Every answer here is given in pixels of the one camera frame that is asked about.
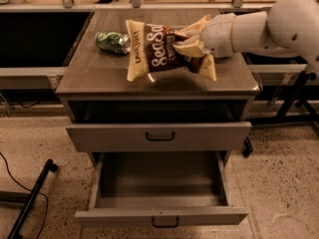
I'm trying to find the grey drawer cabinet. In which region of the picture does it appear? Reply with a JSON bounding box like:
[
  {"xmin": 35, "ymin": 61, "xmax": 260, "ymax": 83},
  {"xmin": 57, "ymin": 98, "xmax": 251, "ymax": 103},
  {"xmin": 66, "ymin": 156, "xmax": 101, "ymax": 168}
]
[{"xmin": 55, "ymin": 8, "xmax": 261, "ymax": 167}]

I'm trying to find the brown sea salt chip bag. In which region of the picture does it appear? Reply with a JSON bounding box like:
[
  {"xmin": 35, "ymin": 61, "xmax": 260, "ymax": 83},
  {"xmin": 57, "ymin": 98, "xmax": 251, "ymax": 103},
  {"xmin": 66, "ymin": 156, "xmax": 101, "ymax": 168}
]
[{"xmin": 126, "ymin": 15, "xmax": 216, "ymax": 82}]

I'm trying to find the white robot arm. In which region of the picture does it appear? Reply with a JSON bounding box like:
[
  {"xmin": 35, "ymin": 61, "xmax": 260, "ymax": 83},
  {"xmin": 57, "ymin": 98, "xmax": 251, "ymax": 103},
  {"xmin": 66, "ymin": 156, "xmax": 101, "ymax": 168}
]
[{"xmin": 173, "ymin": 0, "xmax": 319, "ymax": 72}]

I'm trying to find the black caster wheel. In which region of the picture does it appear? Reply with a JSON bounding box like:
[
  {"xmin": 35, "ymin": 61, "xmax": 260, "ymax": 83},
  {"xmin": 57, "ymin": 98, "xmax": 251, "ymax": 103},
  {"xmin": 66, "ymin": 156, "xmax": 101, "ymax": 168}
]
[{"xmin": 242, "ymin": 137, "xmax": 253, "ymax": 157}]

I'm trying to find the grey open middle drawer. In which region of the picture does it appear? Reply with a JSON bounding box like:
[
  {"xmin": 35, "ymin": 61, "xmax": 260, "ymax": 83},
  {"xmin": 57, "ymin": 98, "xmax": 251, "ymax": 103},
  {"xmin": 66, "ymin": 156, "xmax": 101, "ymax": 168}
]
[{"xmin": 75, "ymin": 151, "xmax": 248, "ymax": 229}]

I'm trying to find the grey upper drawer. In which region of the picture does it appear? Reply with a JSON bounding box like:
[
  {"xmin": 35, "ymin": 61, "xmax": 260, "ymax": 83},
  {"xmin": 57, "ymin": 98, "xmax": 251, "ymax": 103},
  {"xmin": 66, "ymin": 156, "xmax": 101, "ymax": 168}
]
[{"xmin": 66, "ymin": 121, "xmax": 251, "ymax": 152}]

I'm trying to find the black floor cable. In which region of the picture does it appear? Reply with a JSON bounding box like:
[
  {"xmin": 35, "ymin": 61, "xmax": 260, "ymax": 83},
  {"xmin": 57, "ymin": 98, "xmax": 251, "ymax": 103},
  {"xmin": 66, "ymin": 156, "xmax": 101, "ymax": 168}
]
[{"xmin": 0, "ymin": 151, "xmax": 49, "ymax": 239}]

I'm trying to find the black stand with tray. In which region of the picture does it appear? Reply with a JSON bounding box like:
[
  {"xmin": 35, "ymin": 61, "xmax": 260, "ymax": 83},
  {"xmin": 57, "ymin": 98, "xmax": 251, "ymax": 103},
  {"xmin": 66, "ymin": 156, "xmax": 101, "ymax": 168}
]
[{"xmin": 249, "ymin": 65, "xmax": 319, "ymax": 132}]

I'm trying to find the black floor stand bar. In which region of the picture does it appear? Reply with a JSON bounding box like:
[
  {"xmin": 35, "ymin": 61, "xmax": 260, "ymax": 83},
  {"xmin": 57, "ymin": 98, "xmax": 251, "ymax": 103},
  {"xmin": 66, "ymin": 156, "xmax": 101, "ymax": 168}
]
[{"xmin": 0, "ymin": 159, "xmax": 58, "ymax": 239}]

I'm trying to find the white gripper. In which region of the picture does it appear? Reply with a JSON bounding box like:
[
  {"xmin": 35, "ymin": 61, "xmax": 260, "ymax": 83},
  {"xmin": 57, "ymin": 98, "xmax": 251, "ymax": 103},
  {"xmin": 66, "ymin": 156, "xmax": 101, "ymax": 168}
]
[{"xmin": 172, "ymin": 13, "xmax": 235, "ymax": 58}]

